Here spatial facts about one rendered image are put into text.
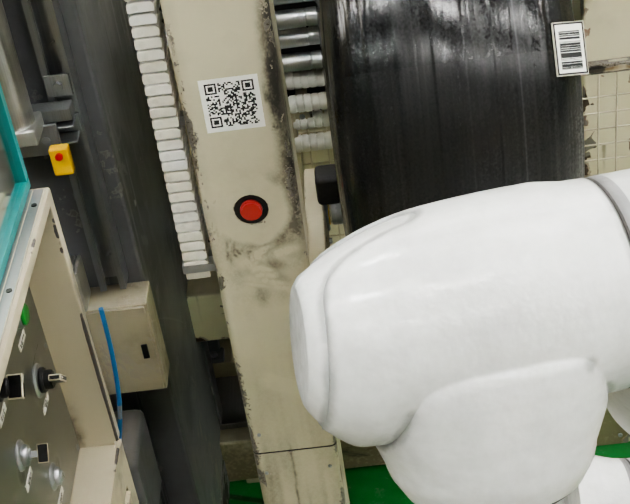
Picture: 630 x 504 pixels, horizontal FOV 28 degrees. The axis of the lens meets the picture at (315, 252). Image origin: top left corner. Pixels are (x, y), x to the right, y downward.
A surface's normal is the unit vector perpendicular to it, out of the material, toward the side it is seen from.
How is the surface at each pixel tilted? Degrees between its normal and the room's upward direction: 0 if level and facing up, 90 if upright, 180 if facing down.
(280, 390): 90
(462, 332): 58
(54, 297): 90
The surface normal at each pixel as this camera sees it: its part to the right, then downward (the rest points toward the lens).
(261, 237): 0.03, 0.57
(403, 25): -0.06, -0.13
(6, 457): 0.99, -0.11
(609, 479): 0.07, -0.72
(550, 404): 0.22, 0.32
